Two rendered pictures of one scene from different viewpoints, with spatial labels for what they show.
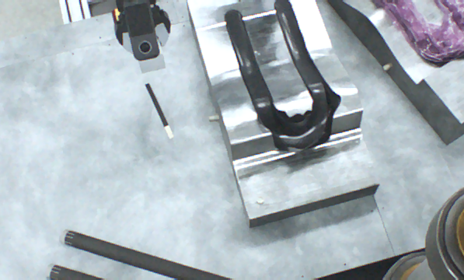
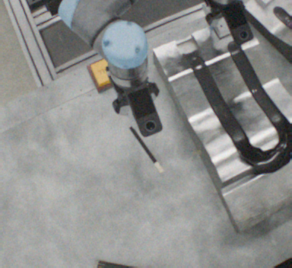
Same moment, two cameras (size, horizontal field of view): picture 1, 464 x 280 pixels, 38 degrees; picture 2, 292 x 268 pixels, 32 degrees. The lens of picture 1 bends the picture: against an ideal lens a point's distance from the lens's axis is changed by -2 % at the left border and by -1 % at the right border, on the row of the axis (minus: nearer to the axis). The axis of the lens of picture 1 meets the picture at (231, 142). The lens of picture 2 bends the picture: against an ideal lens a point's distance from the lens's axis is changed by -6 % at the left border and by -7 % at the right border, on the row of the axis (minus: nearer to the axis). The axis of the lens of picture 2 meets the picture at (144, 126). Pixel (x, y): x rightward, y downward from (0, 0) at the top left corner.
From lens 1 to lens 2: 0.39 m
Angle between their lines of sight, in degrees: 9
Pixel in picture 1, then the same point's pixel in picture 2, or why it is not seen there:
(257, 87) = (231, 125)
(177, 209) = (179, 230)
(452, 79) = not seen: outside the picture
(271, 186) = (252, 202)
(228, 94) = (210, 135)
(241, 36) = (207, 78)
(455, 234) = not seen: outside the picture
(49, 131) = (58, 181)
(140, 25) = (143, 107)
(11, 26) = not seen: outside the picture
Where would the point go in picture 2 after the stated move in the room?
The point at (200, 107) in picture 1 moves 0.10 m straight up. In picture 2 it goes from (180, 141) to (182, 131)
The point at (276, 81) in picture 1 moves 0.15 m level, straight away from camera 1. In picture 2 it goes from (245, 118) to (236, 59)
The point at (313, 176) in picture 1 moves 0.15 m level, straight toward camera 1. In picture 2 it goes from (281, 188) to (276, 247)
